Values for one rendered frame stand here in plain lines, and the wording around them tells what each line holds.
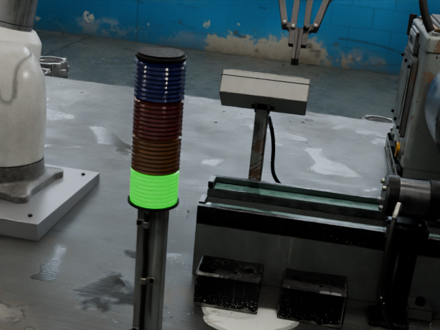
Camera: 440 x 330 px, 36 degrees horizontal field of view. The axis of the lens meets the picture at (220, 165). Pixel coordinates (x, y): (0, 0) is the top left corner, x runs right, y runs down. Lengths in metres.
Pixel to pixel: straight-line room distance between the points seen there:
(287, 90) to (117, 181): 0.44
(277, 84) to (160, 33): 5.75
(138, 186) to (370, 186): 0.89
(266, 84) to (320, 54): 5.48
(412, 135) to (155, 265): 0.84
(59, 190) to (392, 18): 5.58
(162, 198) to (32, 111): 0.56
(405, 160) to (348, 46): 5.20
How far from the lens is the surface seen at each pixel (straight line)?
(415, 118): 1.56
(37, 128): 1.35
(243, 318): 1.06
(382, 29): 6.74
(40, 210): 1.29
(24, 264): 1.18
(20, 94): 1.31
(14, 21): 1.51
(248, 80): 1.32
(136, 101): 0.80
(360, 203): 1.21
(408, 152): 1.59
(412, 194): 0.98
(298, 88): 1.31
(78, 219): 1.33
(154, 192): 0.82
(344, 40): 6.75
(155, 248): 0.87
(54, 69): 3.63
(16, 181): 1.35
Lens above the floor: 1.38
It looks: 21 degrees down
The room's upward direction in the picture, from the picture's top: 5 degrees clockwise
